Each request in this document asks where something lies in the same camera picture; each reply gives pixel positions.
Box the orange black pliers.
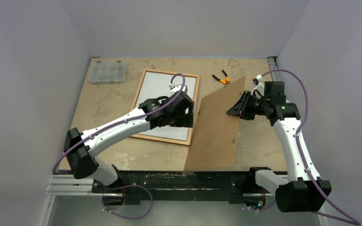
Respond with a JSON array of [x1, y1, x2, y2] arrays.
[[211, 69, 231, 85]]

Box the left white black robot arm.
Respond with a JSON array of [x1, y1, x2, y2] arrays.
[[64, 91, 194, 193]]

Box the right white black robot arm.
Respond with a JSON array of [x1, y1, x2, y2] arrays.
[[226, 82, 332, 212]]

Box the clear plastic organizer box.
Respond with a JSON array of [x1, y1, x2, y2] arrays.
[[87, 61, 126, 84]]

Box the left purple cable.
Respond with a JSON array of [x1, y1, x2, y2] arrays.
[[52, 73, 186, 220]]

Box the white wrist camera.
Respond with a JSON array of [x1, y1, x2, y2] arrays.
[[169, 83, 188, 97], [251, 74, 264, 98]]

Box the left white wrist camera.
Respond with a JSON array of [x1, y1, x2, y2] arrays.
[[169, 83, 188, 97]]

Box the wooden picture frame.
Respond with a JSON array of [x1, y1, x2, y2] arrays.
[[132, 69, 200, 146]]

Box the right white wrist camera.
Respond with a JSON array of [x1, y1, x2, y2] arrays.
[[251, 74, 264, 98]]

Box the brown backing board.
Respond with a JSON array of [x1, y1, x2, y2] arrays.
[[184, 77, 246, 171]]

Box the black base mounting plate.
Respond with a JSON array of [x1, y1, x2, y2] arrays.
[[92, 170, 271, 210]]

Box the landscape photo print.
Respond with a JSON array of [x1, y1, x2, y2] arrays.
[[131, 69, 200, 146]]

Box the aluminium rail frame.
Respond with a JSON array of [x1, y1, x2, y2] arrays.
[[45, 56, 330, 226]]

